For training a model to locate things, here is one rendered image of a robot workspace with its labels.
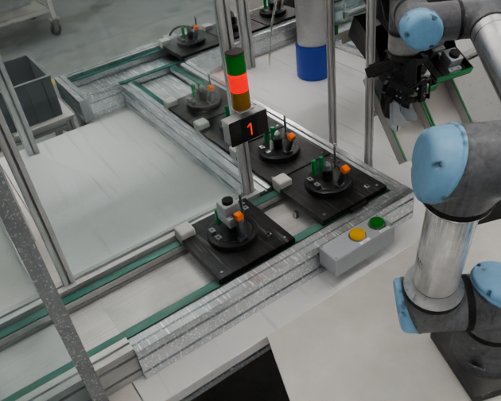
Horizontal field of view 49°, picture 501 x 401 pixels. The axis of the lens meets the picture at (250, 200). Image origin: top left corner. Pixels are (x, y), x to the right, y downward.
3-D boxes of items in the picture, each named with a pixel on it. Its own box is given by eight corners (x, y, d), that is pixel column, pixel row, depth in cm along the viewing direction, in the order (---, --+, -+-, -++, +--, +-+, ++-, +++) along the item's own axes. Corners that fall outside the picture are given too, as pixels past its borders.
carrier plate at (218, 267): (295, 243, 149) (294, 237, 147) (220, 286, 139) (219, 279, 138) (246, 202, 165) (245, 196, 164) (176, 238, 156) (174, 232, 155)
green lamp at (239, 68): (250, 71, 141) (248, 52, 138) (234, 78, 139) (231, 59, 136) (239, 65, 144) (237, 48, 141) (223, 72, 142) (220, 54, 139)
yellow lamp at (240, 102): (254, 106, 147) (252, 89, 144) (238, 113, 145) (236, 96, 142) (244, 100, 150) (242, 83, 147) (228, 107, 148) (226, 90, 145)
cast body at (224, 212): (244, 222, 146) (240, 201, 142) (230, 229, 145) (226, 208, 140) (227, 207, 152) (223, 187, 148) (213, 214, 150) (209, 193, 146)
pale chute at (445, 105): (467, 133, 174) (475, 129, 170) (433, 145, 171) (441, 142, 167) (431, 53, 177) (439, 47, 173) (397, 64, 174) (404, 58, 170)
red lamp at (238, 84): (252, 89, 144) (250, 72, 141) (236, 95, 142) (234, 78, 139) (242, 83, 147) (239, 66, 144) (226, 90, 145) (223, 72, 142)
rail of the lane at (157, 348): (413, 217, 165) (415, 188, 158) (145, 379, 130) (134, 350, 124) (398, 208, 169) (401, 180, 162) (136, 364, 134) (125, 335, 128)
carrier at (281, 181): (386, 190, 162) (387, 154, 154) (323, 226, 153) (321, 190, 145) (332, 157, 179) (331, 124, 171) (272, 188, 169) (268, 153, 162)
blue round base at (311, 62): (339, 73, 248) (338, 40, 239) (312, 84, 241) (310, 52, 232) (316, 63, 258) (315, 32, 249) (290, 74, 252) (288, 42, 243)
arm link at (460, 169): (468, 341, 115) (544, 158, 74) (395, 345, 116) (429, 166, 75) (455, 291, 123) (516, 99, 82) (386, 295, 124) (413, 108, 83)
